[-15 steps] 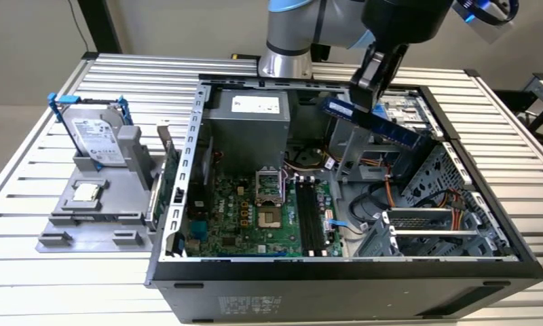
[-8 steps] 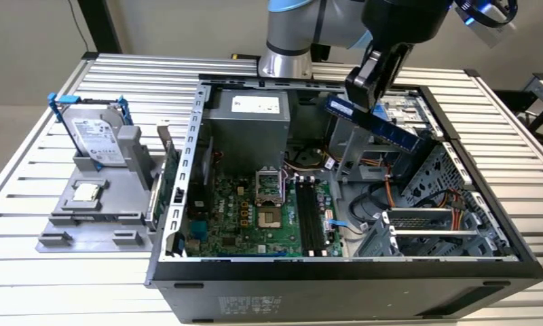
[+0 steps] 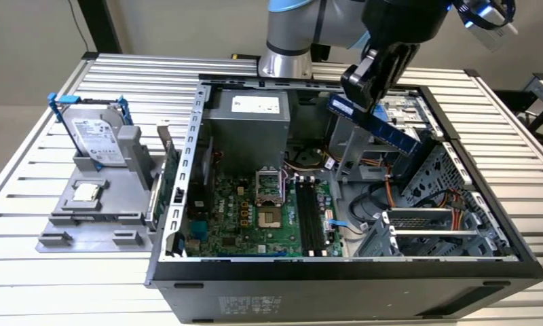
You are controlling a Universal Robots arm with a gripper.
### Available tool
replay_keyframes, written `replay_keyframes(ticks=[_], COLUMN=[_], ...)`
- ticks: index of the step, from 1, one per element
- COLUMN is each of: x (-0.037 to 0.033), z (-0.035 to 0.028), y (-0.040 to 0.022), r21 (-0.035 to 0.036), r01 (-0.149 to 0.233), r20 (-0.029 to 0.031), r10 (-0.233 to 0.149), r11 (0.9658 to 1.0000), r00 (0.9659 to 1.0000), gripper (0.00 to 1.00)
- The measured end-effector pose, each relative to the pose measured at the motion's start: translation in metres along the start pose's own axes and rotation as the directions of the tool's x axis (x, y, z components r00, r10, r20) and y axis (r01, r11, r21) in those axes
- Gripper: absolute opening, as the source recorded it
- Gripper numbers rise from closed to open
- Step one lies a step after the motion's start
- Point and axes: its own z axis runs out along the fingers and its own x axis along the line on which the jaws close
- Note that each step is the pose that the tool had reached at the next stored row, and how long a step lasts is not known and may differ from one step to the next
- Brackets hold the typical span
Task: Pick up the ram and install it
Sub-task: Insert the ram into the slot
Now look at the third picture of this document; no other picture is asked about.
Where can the grey power supply unit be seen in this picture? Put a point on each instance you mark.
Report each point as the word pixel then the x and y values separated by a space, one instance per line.
pixel 244 136

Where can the aluminium side table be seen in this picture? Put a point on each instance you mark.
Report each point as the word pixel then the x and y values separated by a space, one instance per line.
pixel 541 81

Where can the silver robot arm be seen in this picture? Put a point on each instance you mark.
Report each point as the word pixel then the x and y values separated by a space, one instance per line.
pixel 289 34

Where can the black RAM slot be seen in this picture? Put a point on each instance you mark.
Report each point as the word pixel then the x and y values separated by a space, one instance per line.
pixel 320 217
pixel 314 217
pixel 304 217
pixel 309 217

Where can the grey parts rack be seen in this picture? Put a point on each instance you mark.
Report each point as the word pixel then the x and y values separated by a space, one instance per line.
pixel 117 200

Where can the grey disk bay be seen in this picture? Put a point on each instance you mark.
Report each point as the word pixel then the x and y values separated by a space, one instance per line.
pixel 417 217

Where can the blue expansion slot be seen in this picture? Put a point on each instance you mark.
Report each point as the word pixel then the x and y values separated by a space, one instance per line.
pixel 253 253

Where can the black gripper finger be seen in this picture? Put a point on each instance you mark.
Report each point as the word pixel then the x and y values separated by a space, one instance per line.
pixel 402 64
pixel 364 85

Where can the hard disk in blue carrier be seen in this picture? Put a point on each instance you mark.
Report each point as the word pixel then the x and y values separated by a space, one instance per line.
pixel 91 136

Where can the silver CPU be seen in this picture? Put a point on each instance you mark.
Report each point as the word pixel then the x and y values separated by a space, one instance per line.
pixel 87 192

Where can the blue chip heatsink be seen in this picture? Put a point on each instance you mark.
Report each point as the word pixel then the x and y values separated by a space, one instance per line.
pixel 199 229

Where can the locking lever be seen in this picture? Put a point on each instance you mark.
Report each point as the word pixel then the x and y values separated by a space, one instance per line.
pixel 282 186

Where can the silver drive cage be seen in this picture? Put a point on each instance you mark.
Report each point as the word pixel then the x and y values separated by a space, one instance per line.
pixel 349 149

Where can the yellow black plug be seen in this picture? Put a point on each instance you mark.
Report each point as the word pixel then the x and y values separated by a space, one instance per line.
pixel 242 56

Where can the green motherboard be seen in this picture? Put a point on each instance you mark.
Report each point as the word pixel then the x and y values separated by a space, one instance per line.
pixel 230 203

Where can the CPU socket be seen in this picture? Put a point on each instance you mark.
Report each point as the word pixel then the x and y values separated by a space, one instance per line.
pixel 272 218

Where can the black PC case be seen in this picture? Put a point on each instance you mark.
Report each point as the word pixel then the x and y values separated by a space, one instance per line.
pixel 344 299

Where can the black post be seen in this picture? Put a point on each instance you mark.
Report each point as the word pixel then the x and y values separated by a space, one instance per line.
pixel 101 27

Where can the green graphics card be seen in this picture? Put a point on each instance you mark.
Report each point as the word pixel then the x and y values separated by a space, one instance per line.
pixel 160 197

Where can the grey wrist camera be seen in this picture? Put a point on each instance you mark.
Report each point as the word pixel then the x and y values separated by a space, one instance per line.
pixel 489 34

